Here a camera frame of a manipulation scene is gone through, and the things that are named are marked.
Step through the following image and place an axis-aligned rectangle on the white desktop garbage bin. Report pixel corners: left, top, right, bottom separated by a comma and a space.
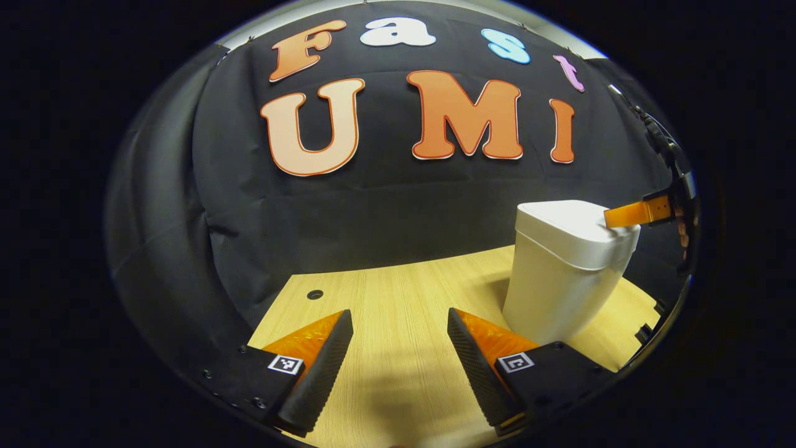
501, 200, 641, 346

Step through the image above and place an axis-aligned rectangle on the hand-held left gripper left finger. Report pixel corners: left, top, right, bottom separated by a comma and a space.
199, 309, 354, 437

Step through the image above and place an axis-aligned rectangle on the wooden desktop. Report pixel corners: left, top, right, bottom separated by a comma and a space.
248, 245, 661, 448

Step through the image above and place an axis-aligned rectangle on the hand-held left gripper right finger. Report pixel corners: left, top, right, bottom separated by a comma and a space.
447, 307, 607, 436

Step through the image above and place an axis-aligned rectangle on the black backdrop cloth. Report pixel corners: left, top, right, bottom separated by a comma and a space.
106, 0, 694, 374

